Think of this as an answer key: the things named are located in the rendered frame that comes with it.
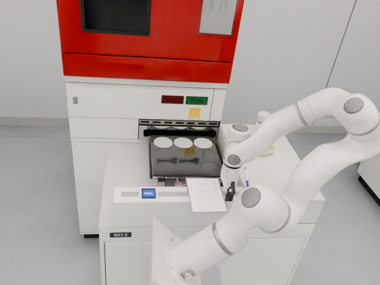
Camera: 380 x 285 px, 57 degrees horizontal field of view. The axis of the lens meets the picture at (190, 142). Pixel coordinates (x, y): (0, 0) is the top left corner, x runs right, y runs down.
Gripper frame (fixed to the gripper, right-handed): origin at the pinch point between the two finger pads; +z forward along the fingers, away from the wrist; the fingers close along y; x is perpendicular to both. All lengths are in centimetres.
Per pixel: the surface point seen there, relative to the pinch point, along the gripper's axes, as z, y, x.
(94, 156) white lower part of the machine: 25, -58, -60
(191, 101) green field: -12, -58, -9
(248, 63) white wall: 21, -206, 70
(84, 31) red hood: -47, -53, -61
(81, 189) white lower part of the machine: 50, -58, -69
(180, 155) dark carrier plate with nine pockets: 7.3, -35.7, -15.3
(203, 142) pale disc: 7.2, -47.4, -1.4
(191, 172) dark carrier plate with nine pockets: 7.3, -22.0, -11.3
